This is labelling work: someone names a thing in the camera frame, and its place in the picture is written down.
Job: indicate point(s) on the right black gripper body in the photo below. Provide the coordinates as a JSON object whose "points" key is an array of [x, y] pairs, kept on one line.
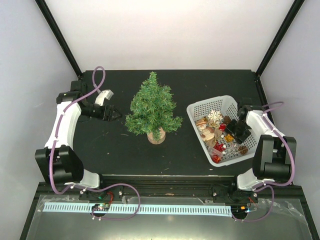
{"points": [[237, 130]]}

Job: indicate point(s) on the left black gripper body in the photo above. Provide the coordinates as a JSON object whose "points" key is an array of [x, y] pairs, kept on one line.
{"points": [[107, 117]]}

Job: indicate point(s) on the white plastic perforated basket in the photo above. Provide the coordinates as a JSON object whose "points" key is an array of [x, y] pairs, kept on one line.
{"points": [[228, 107]]}

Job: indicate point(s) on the small green christmas tree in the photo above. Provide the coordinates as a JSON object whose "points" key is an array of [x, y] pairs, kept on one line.
{"points": [[152, 111]]}

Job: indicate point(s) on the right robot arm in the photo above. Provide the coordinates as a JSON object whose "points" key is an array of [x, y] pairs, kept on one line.
{"points": [[273, 162]]}

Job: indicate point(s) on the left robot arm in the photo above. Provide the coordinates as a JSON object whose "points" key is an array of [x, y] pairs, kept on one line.
{"points": [[57, 161]]}

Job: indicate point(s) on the dark brown pinecone ornament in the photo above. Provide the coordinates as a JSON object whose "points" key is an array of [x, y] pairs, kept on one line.
{"points": [[227, 120]]}

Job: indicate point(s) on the red santa hat ornament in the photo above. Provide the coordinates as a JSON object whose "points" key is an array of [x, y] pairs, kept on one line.
{"points": [[222, 127]]}

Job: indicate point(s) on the silver star ornament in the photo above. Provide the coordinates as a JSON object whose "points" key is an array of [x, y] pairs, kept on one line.
{"points": [[232, 150]]}

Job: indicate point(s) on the burlap bow ornament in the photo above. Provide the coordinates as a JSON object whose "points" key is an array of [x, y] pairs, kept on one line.
{"points": [[216, 136]]}

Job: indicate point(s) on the red star ornament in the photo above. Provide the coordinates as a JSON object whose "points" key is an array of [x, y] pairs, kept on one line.
{"points": [[220, 147]]}

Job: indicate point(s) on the white snowflake ornament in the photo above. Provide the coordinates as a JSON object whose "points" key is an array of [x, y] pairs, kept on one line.
{"points": [[215, 117]]}

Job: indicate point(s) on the wooden snowman ornament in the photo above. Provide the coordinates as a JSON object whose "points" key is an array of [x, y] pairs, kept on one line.
{"points": [[206, 133]]}

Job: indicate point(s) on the red gift box ornament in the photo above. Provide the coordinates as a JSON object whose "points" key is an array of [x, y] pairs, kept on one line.
{"points": [[216, 159]]}

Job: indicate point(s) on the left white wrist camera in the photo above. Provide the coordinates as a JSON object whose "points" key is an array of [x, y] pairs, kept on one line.
{"points": [[102, 96]]}

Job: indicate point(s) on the white slotted cable duct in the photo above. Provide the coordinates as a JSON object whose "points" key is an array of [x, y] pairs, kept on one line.
{"points": [[143, 209]]}

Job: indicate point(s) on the left black frame post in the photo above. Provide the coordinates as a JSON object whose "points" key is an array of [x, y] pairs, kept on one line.
{"points": [[48, 16]]}

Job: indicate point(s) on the black frame post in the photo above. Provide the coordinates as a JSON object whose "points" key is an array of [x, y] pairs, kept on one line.
{"points": [[48, 16], [281, 32]]}

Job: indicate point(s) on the right black frame post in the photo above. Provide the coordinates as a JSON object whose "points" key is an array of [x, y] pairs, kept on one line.
{"points": [[281, 32]]}

